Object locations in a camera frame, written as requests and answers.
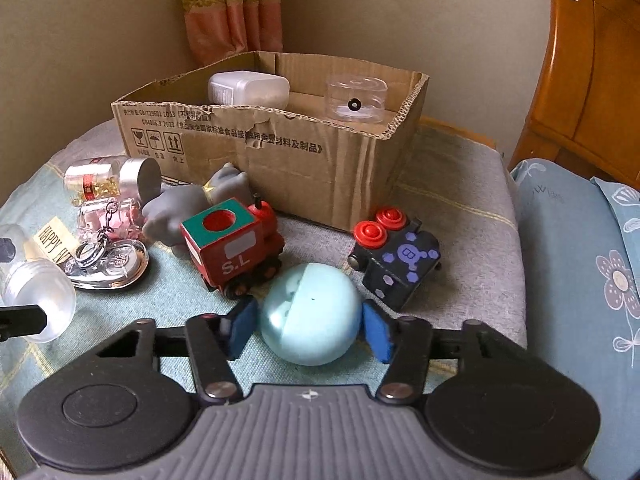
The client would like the clear plastic container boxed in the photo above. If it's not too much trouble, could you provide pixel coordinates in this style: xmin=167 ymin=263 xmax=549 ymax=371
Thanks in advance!
xmin=325 ymin=76 xmax=388 ymax=123
xmin=64 ymin=156 xmax=162 ymax=207

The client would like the metal keychain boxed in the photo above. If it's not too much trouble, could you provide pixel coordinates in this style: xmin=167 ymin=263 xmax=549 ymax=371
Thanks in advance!
xmin=70 ymin=200 xmax=121 ymax=278

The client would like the black toy train car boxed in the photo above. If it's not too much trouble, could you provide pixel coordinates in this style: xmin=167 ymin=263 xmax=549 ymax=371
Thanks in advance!
xmin=347 ymin=208 xmax=443 ymax=313

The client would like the blue floral pillow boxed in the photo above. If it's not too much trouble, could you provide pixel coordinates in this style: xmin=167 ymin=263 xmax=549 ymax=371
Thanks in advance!
xmin=510 ymin=157 xmax=640 ymax=480

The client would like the light blue ball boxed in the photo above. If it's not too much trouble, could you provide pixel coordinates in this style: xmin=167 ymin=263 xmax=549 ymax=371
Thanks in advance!
xmin=261 ymin=262 xmax=362 ymax=367

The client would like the pink patterned curtain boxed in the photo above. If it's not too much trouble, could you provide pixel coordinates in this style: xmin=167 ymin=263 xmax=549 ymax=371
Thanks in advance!
xmin=177 ymin=0 xmax=284 ymax=67

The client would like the clear bottle with white cap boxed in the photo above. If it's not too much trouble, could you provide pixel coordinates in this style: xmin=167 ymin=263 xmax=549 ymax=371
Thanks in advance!
xmin=0 ymin=224 xmax=77 ymax=345

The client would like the checked blanket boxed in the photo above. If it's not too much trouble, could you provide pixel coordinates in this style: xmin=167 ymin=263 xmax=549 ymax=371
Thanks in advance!
xmin=0 ymin=117 xmax=528 ymax=480

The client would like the white plastic container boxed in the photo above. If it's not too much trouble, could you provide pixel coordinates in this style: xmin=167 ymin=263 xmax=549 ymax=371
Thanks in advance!
xmin=207 ymin=71 xmax=291 ymax=110

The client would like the pink clear case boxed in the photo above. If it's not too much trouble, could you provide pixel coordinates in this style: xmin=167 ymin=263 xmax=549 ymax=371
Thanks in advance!
xmin=77 ymin=197 xmax=146 ymax=243

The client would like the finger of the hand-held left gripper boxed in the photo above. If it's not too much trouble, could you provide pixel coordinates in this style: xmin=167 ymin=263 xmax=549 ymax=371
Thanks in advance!
xmin=0 ymin=306 xmax=48 ymax=342

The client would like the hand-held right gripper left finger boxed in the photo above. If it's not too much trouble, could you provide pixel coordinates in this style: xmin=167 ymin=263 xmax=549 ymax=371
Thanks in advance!
xmin=97 ymin=297 xmax=257 ymax=403

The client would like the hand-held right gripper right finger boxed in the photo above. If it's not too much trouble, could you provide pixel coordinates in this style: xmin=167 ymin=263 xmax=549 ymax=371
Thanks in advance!
xmin=362 ymin=299 xmax=518 ymax=405

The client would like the wooden headboard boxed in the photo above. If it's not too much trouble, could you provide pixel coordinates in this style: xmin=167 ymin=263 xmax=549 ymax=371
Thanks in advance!
xmin=507 ymin=0 xmax=640 ymax=186

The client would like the cream lettered card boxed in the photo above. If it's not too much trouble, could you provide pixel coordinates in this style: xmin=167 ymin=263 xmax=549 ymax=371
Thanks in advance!
xmin=24 ymin=216 xmax=81 ymax=276

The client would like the grey toy figure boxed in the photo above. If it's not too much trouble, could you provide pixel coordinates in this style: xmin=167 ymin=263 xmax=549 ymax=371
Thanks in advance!
xmin=141 ymin=162 xmax=253 ymax=256

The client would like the cardboard box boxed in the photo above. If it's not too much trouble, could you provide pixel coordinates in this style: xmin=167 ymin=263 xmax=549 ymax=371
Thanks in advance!
xmin=111 ymin=51 xmax=431 ymax=233

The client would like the red snack packet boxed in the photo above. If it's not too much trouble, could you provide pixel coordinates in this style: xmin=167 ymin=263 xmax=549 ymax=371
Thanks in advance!
xmin=180 ymin=194 xmax=286 ymax=301

